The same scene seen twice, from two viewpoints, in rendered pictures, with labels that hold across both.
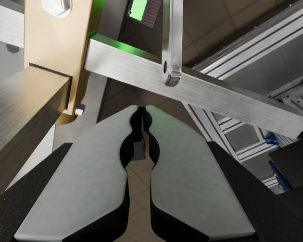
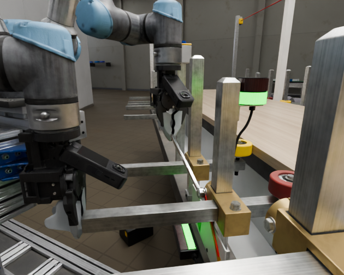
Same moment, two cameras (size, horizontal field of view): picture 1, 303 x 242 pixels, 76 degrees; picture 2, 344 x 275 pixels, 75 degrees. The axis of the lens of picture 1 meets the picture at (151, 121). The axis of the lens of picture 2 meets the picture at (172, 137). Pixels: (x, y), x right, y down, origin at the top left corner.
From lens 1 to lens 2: 0.58 m
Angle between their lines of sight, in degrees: 47
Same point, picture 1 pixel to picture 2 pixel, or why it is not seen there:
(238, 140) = (28, 259)
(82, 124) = (181, 178)
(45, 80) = (194, 150)
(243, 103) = (133, 166)
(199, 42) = not seen: outside the picture
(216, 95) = (144, 165)
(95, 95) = (181, 187)
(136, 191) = (113, 201)
